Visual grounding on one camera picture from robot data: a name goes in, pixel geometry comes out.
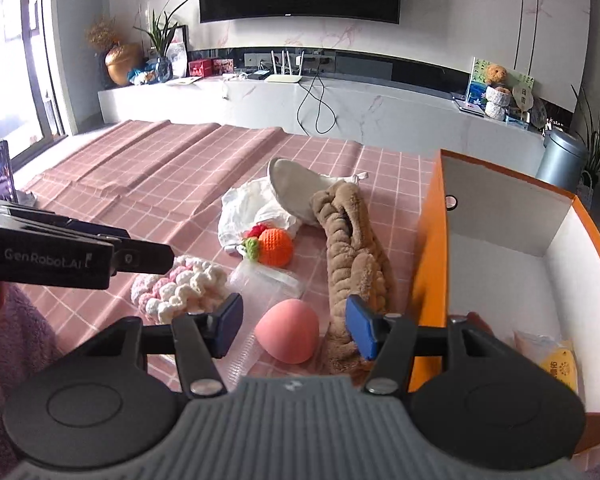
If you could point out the red gift box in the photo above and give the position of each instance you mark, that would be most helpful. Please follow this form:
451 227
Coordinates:
200 67
223 66

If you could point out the pink and white crochet scrunchie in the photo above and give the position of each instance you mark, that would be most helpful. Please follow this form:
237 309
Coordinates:
180 285

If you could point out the yellow soft packet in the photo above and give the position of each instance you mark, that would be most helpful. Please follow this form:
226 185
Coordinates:
555 360

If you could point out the teddy bear toy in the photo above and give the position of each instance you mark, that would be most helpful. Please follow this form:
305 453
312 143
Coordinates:
497 101

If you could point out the golden vase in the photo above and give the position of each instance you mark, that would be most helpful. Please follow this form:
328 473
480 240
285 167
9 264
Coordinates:
122 62

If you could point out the white cloth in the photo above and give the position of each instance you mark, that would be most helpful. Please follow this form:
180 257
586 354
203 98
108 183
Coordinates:
245 210

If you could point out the clear plastic bag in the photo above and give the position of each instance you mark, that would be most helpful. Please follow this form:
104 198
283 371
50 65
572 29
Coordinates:
272 282

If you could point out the white marble tv console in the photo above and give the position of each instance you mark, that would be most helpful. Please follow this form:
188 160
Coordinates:
380 110

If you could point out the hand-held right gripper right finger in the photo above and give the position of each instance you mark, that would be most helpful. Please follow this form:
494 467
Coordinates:
359 330

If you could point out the small black device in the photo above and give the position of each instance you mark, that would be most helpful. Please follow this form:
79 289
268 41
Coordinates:
258 75

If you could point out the red crochet strawberry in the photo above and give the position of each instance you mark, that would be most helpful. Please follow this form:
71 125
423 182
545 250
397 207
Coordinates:
251 245

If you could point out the white fabric slipper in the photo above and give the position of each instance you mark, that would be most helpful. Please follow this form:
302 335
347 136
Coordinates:
292 187

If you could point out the pink checked tablecloth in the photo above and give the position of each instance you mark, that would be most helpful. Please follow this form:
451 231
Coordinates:
155 180

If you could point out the dried flower bunch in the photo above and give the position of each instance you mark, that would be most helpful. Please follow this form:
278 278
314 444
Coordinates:
101 32

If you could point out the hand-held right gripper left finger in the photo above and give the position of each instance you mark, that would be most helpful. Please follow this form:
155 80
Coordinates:
231 317

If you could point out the orange cardboard box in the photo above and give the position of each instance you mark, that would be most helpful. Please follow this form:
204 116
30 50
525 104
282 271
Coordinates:
505 240

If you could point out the purple fleece clothing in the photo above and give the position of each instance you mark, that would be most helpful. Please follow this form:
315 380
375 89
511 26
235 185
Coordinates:
2 410

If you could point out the brown teddy bear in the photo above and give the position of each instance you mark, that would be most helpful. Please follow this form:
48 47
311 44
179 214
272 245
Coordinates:
495 74

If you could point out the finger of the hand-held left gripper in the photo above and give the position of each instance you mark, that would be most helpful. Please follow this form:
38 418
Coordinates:
145 258
107 233

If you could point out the white router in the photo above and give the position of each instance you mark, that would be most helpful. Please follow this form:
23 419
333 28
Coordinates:
283 75

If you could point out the orange crochet fruit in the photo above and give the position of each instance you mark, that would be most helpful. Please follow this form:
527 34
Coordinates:
276 246

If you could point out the black picture frame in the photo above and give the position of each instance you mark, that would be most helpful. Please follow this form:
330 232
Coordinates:
179 50

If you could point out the pink makeup sponge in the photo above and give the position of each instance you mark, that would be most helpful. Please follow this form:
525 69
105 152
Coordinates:
287 330

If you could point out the grey metal trash can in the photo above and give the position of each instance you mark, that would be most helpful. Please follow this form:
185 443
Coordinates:
560 160

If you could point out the green plant in glass vase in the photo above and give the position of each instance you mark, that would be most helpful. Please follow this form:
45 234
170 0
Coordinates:
161 42

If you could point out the round paper fan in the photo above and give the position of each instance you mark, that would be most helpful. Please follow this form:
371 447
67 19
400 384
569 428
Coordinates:
522 100

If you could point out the green picture stand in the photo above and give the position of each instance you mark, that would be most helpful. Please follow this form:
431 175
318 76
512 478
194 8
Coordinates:
477 85

